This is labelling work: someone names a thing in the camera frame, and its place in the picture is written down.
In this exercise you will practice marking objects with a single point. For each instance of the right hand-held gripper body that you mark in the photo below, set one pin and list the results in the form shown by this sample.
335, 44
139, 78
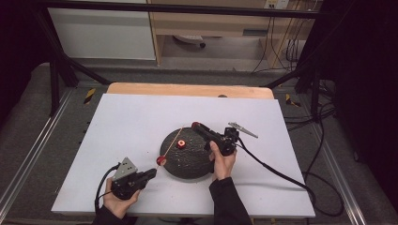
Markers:
226, 143

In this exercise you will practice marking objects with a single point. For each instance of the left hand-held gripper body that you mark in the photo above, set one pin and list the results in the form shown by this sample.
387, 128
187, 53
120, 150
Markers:
125, 182

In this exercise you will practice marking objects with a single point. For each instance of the thin wooden skewer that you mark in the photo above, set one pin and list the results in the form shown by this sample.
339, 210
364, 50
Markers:
171, 146

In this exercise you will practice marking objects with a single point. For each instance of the round black textured plate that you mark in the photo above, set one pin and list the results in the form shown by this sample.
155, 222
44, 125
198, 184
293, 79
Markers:
187, 165

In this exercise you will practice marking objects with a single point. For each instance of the person's right hand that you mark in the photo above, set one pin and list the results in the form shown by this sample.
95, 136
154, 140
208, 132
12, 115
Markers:
223, 165

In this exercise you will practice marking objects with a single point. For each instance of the person's left hand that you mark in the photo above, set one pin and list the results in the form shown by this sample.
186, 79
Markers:
120, 206

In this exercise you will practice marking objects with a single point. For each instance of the wooden table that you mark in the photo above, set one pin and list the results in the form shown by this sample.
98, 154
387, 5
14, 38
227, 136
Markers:
187, 90

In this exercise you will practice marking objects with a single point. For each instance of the white table board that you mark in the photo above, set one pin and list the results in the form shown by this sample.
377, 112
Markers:
131, 125

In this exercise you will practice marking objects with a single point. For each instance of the yellow black floor tape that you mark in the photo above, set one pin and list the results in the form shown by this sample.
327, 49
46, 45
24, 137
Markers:
89, 96
291, 100

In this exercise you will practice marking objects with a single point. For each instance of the white chair base with caster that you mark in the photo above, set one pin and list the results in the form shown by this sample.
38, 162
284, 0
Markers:
189, 39

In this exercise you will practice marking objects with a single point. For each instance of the light wooden desk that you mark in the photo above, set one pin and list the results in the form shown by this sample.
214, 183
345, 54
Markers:
219, 25

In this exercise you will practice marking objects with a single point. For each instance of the white cabinet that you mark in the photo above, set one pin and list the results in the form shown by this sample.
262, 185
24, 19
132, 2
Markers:
100, 34

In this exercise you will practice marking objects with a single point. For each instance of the black curtain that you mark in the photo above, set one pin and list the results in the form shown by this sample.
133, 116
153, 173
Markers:
366, 93
15, 47

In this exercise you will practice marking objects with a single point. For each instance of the aluminium floor rail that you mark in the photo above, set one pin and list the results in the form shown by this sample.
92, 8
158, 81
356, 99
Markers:
336, 175
34, 150

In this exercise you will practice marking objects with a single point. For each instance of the black metal frame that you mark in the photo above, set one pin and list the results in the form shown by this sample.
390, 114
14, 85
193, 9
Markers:
54, 81

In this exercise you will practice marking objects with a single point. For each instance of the white wall socket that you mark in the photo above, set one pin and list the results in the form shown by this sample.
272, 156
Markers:
277, 3

